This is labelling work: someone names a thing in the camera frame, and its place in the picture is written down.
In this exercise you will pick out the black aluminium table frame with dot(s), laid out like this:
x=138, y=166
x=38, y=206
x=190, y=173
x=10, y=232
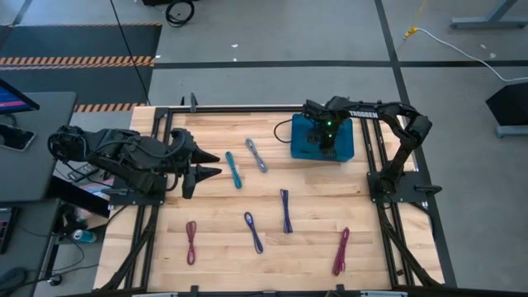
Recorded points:
x=247, y=109

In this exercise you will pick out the grey metal stand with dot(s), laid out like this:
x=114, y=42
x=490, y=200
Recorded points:
x=486, y=21

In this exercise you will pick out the black smartphone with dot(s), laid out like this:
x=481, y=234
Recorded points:
x=16, y=138

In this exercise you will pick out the black hazard-striped floor mat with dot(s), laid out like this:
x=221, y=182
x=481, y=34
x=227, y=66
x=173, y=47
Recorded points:
x=82, y=41

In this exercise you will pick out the black handheld device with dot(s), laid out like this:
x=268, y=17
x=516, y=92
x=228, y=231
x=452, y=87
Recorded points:
x=82, y=171

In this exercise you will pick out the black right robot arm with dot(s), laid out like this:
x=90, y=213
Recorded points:
x=416, y=128

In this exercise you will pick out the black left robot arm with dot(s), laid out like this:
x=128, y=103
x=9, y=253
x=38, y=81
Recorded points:
x=123, y=152

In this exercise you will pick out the black table clamp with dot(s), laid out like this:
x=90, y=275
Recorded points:
x=193, y=103

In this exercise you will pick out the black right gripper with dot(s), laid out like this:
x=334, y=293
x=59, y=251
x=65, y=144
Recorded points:
x=328, y=130

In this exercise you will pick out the computer monitor lit screen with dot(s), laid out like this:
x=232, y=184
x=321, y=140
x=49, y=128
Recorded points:
x=12, y=101

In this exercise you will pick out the blue drink can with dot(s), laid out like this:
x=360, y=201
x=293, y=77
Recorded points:
x=84, y=236

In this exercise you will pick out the blue plastic bin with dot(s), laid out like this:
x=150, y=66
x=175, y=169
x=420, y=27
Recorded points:
x=301, y=148

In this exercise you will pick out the grey desk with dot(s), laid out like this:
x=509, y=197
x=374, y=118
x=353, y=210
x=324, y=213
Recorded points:
x=33, y=177

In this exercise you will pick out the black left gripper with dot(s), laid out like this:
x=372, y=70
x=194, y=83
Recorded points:
x=187, y=138

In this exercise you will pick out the dark keyboard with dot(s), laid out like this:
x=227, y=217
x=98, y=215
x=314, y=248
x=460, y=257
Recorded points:
x=6, y=231

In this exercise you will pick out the black panel on stand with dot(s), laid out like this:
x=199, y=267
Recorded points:
x=511, y=105

